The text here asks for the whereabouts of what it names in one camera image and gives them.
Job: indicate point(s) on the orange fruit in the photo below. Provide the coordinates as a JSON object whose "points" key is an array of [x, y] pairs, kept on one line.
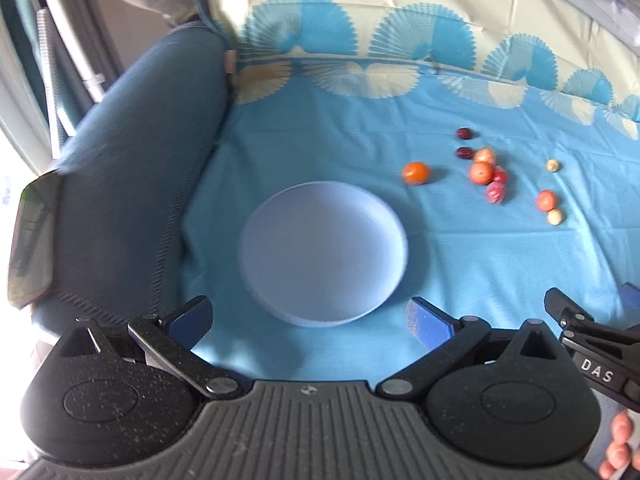
{"points": [[546, 200]]}

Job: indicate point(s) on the blue sofa armrest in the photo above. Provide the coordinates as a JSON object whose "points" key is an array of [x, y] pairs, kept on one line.
{"points": [[127, 177]]}

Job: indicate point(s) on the blue patterned sofa cloth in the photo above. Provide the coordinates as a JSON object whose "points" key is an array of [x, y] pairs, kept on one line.
{"points": [[354, 90]]}

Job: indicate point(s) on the person right hand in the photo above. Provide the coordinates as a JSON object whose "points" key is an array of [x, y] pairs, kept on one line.
{"points": [[619, 455]]}

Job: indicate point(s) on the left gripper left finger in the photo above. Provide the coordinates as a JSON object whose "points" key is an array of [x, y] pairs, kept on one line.
{"points": [[167, 344]]}

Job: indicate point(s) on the orange tangerine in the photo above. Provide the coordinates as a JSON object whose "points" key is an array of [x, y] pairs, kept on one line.
{"points": [[416, 173]]}

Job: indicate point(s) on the pink fruit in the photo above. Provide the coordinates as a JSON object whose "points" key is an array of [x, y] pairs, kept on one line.
{"points": [[495, 192]]}

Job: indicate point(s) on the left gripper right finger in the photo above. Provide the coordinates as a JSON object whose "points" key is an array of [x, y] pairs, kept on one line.
{"points": [[451, 343]]}

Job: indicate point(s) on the dark red jujube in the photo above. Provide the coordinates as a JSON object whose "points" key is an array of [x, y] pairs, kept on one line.
{"points": [[464, 133], [464, 152]]}

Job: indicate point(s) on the orange-pink fruit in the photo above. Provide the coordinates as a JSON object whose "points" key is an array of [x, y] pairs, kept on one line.
{"points": [[485, 154], [481, 173]]}

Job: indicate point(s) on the light blue round plate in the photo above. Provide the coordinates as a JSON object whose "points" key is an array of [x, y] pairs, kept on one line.
{"points": [[322, 254]]}

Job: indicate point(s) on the small red fruit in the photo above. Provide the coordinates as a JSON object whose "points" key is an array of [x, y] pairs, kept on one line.
{"points": [[500, 175]]}

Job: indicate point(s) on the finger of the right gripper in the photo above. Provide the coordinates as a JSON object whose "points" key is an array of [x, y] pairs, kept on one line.
{"points": [[629, 294], [565, 311]]}

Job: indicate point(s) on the dark tablet on armrest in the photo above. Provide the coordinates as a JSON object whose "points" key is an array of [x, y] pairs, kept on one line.
{"points": [[30, 273]]}

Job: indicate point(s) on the beige longan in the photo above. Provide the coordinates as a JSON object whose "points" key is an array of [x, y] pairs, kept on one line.
{"points": [[552, 165], [555, 216]]}

